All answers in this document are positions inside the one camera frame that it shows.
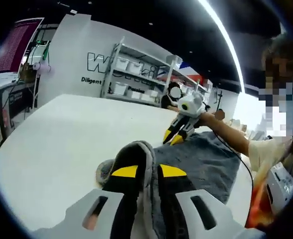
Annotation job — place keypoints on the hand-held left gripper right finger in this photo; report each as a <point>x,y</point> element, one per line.
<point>176,199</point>

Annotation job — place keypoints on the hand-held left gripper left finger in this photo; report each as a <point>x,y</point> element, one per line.
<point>116,199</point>

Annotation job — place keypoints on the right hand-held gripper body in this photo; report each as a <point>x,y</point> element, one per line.
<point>193,105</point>

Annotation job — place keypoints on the grey towel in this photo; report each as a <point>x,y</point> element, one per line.
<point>206,164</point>

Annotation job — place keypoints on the person's right hand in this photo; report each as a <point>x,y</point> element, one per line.
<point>206,120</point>

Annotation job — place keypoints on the black tripod stand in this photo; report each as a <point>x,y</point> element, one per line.
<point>220,99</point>

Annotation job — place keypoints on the rows of white storage bins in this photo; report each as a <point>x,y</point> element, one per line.
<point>134,67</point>

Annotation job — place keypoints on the long ceiling light strip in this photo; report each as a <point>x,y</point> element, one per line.
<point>226,37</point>

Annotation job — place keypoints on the grey metal storage shelf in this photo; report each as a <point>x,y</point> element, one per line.
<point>117,64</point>

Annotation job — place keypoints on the white chest device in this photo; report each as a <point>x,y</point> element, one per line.
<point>281,186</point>

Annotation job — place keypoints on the pink cylinder on stand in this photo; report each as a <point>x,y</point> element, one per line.
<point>44,68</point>

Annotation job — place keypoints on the green hanging item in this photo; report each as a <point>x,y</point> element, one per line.
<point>46,51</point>

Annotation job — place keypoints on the cardboard box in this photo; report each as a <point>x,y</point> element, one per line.
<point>25,72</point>

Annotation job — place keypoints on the computer monitor pink screen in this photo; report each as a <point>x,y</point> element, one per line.
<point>17,44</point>

